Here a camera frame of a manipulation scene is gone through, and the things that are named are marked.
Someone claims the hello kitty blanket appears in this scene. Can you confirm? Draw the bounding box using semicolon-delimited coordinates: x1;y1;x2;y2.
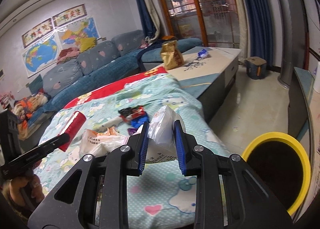
28;70;229;228

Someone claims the left hand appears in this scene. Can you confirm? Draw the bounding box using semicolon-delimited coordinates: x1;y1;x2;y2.
2;174;44;219

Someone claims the tv console cabinet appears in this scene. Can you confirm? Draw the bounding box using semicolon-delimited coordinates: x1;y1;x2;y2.
288;67;319;222

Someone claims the blue crumpled bag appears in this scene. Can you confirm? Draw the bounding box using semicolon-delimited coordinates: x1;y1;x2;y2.
131;114;149;129

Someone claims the blue curtain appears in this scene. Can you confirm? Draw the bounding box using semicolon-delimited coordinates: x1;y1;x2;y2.
245;0;273;66
136;0;156;39

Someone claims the world map poster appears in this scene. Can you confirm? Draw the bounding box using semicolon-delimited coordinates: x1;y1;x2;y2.
22;33;61;77

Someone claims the blue white wrapper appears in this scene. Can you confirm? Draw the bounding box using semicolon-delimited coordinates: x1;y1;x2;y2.
197;49;209;59

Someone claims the beige coffee table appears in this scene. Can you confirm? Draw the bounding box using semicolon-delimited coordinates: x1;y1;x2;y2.
168;47;241;123

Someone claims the blue sectional sofa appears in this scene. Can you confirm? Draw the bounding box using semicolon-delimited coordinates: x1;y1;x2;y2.
15;29;203;140

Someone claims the purple snack wrapper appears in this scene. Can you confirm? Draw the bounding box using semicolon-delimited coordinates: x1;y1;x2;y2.
127;127;142;136

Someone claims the grey tower air conditioner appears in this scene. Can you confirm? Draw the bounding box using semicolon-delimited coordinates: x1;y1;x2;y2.
278;0;306;88

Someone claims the gold paper bag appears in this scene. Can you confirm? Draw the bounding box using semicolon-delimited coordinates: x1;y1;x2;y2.
160;40;184;70

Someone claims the yellow cushion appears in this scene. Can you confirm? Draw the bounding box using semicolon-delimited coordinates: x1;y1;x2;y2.
79;37;97;53

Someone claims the white plastic bag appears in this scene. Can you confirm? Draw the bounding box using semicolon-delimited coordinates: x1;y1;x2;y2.
146;106;185;163

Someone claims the red cylinder can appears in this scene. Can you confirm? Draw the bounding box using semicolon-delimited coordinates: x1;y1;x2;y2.
58;111;86;152

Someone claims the red black snack wrapper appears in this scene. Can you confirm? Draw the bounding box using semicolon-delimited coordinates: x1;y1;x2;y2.
118;106;145;122

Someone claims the right blue curtain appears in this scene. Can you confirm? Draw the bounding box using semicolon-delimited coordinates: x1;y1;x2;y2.
245;0;273;66

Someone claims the left blue curtain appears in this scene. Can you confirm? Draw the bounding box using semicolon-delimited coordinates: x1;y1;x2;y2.
136;0;156;39

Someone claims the yellow rim trash bin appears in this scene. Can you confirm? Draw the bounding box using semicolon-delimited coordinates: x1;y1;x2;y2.
241;131;311;215

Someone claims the dark storage stool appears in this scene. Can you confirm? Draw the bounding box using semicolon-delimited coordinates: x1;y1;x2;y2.
245;56;267;80

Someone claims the wooden glass sliding door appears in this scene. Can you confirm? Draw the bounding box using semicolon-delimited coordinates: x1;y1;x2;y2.
161;0;240;48

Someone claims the china map poster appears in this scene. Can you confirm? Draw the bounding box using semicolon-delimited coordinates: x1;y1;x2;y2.
56;17;100;49

